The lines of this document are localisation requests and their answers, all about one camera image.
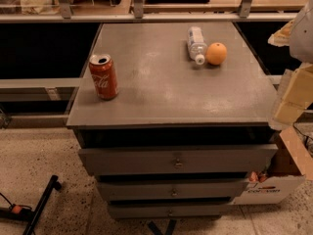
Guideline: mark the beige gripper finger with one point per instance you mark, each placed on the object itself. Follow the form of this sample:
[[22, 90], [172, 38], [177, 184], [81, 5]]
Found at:
[[282, 36], [297, 97]]

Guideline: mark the orange fruit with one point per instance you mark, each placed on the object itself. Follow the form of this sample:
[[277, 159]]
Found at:
[[216, 53]]

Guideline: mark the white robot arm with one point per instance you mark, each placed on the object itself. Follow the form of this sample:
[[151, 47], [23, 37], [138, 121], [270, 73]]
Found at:
[[301, 48]]

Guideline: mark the red Coca-Cola can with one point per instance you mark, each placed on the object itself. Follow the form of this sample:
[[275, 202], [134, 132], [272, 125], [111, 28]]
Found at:
[[104, 76]]

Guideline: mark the white cardboard box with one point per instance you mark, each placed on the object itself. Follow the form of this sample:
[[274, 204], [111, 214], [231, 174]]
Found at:
[[291, 166]]

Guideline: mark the top grey drawer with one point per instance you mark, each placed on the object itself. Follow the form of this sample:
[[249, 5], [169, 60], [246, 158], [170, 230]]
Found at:
[[174, 160]]

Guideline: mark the grey drawer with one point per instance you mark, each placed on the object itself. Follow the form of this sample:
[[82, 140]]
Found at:
[[174, 160], [162, 211], [172, 189]]

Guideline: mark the clear plastic water bottle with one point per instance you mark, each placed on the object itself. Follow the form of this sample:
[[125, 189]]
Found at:
[[196, 45]]

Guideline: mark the grey drawer cabinet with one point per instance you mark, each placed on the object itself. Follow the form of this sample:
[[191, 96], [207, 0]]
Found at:
[[164, 99]]

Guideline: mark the middle grey drawer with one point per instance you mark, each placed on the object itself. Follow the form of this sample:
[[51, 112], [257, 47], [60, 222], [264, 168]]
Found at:
[[172, 189]]

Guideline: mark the bottom grey drawer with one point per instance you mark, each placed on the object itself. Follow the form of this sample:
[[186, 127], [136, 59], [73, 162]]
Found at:
[[162, 211]]

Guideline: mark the black stand leg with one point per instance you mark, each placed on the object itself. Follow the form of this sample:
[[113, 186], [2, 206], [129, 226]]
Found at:
[[53, 184]]

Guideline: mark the orange black floor tool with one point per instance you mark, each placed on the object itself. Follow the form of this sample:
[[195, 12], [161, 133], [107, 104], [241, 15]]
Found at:
[[15, 212]]

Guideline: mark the metal shelf rail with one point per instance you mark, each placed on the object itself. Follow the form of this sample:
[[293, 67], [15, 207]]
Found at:
[[146, 18]]

